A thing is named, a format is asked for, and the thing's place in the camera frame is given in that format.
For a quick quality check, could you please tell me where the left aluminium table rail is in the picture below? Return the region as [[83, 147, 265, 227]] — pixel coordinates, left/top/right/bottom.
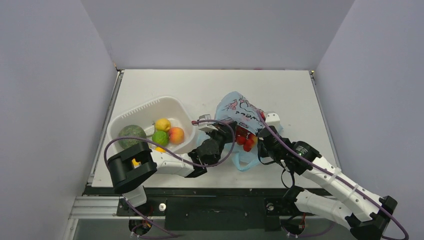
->
[[86, 69, 125, 186]]

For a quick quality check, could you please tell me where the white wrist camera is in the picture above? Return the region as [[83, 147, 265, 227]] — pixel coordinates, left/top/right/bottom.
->
[[265, 112, 281, 128], [197, 114, 218, 133]]

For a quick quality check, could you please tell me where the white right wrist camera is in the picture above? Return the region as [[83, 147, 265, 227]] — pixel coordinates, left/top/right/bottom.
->
[[265, 112, 281, 128]]

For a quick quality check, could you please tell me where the green fake lime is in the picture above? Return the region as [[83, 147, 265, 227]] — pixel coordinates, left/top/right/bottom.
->
[[151, 130, 169, 147]]

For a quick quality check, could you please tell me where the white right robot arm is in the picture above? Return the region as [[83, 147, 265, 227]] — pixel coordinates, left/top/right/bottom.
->
[[258, 126, 398, 240]]

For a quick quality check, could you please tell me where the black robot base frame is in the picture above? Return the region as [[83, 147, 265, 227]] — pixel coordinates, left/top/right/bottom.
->
[[82, 185, 332, 233]]

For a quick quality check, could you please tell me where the yellow fake mango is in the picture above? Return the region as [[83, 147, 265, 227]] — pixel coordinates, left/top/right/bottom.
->
[[155, 146, 167, 153]]

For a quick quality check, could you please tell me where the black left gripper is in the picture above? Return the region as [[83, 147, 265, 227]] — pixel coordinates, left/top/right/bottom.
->
[[205, 121, 236, 154]]

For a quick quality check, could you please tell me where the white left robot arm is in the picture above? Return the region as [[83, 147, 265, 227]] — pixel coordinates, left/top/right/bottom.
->
[[104, 119, 237, 215]]

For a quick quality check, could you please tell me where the yellow fake lemon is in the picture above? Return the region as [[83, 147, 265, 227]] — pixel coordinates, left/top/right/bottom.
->
[[154, 118, 172, 133]]

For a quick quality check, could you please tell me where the green fake melon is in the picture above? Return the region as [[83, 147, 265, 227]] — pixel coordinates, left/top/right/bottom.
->
[[118, 124, 148, 150]]

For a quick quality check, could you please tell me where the light blue printed plastic bag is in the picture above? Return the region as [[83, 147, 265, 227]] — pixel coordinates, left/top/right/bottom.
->
[[197, 91, 266, 172]]

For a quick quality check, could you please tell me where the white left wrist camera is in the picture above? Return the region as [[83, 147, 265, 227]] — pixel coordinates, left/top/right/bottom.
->
[[197, 114, 218, 133]]

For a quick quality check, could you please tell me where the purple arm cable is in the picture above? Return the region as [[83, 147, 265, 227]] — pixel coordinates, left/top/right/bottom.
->
[[253, 107, 410, 240], [103, 119, 237, 239]]

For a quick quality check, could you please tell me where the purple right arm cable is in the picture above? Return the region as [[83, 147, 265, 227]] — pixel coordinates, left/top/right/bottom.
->
[[253, 107, 410, 240]]

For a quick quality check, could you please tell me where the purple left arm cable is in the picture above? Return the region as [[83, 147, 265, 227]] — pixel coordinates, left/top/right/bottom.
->
[[103, 119, 237, 239]]

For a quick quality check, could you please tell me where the aluminium table edge rail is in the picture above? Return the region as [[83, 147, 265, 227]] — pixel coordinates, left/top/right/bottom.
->
[[308, 70, 342, 169]]

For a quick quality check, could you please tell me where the orange fake peach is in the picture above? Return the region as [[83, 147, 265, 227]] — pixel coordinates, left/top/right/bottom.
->
[[168, 127, 185, 145]]

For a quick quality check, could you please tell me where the white plastic basket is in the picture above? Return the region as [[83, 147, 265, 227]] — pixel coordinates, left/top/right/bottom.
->
[[107, 96, 197, 154]]

